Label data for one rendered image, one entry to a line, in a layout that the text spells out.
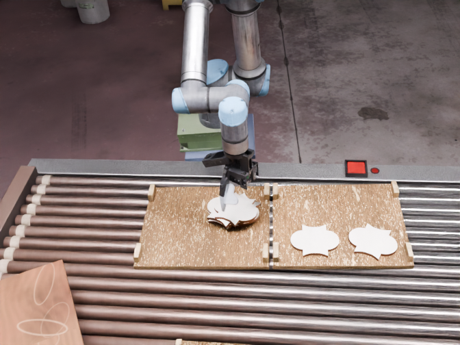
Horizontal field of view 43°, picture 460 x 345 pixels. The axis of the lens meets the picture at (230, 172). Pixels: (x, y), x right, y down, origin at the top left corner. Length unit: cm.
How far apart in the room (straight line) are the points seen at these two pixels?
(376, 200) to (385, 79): 238
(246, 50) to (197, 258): 71
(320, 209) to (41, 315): 90
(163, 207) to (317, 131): 195
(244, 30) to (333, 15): 317
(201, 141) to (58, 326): 95
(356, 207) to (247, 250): 39
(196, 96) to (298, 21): 338
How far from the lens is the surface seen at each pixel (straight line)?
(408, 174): 211
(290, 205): 194
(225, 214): 184
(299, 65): 441
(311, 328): 167
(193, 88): 169
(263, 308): 170
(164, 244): 186
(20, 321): 167
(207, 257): 180
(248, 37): 198
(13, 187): 220
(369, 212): 193
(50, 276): 173
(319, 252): 179
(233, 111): 156
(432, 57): 458
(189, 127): 225
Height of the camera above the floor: 230
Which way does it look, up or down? 41 degrees down
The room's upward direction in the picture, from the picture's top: 5 degrees counter-clockwise
